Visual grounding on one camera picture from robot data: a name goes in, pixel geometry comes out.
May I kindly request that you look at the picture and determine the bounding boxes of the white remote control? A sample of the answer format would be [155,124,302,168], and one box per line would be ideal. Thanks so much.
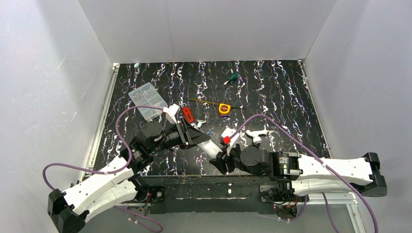
[197,140,222,159]

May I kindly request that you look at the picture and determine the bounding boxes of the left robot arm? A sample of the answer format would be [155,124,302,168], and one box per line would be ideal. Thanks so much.
[48,119,221,233]

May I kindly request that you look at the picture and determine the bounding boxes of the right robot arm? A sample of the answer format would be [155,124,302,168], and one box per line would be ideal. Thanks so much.
[202,145,387,197]

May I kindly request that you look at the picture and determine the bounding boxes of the red adjustable wrench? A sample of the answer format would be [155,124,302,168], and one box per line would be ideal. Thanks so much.
[181,103,206,129]

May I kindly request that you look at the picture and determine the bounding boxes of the white plastic faucet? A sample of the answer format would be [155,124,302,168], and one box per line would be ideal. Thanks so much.
[246,130,268,146]

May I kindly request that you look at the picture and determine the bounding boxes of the yellow tape measure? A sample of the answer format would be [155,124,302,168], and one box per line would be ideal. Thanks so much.
[189,98,246,115]

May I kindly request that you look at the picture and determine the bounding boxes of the clear plastic screw box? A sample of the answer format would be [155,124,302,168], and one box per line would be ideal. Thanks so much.
[128,83,167,121]

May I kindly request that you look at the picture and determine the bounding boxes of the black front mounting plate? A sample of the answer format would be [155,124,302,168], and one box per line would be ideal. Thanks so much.
[118,175,310,215]

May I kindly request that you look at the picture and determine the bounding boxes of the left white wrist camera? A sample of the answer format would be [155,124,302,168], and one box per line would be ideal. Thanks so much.
[162,104,180,124]

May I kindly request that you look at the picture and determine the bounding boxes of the green handled screwdriver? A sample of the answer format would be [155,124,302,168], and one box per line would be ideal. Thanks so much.
[224,73,239,85]

